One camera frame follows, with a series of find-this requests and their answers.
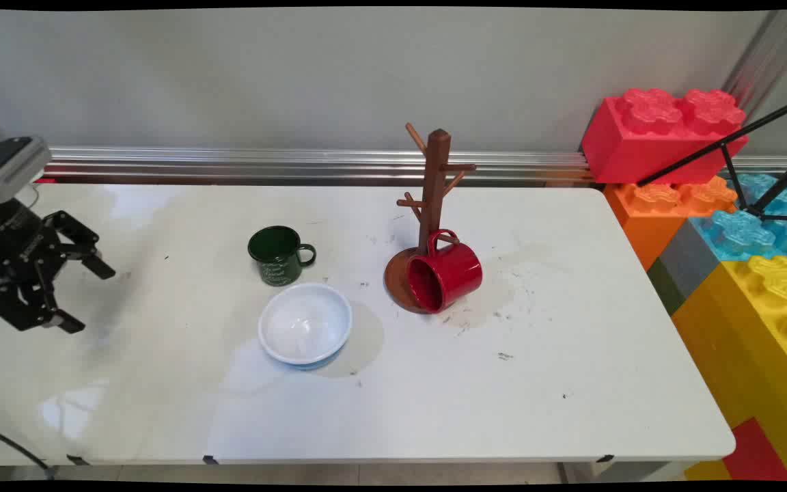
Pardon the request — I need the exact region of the slanted aluminium profile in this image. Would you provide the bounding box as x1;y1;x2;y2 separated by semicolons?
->
721;10;787;118

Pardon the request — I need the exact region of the brown wooden mug tree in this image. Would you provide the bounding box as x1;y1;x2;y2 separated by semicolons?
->
384;122;478;315

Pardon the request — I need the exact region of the small red flat toy brick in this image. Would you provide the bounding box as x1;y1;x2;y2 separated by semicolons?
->
721;417;787;482

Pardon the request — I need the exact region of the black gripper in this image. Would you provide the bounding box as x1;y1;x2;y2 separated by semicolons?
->
0;198;116;334

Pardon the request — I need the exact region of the black tripod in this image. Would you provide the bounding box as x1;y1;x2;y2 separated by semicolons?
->
636;92;787;223

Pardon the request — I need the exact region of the grey giant toy brick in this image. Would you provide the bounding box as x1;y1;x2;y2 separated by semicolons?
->
659;218;723;299

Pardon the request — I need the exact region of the red speckled enamel mug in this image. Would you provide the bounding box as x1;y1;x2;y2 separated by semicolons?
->
405;229;484;314

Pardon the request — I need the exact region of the blue giant toy brick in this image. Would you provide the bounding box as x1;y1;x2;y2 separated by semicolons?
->
689;172;787;262

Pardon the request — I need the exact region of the orange giant toy brick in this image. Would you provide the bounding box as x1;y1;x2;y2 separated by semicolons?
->
603;176;739;271

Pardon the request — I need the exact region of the dark green enamel mug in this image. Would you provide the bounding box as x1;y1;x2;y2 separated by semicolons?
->
247;225;317;287

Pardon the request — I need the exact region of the white bowl blue outside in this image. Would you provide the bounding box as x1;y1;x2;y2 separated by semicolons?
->
258;282;353;370

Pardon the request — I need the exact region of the horizontal aluminium rail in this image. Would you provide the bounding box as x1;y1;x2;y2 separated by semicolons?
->
0;145;787;187

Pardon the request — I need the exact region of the red giant toy brick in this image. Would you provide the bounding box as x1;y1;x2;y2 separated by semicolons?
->
581;87;750;186

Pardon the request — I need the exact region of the dark green giant toy brick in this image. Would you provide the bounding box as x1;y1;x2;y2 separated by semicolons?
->
646;258;687;316

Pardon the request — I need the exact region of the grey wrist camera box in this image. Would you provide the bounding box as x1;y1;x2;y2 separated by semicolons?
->
0;137;53;206

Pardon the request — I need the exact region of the yellow giant toy brick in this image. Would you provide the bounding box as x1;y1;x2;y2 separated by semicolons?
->
670;255;787;482

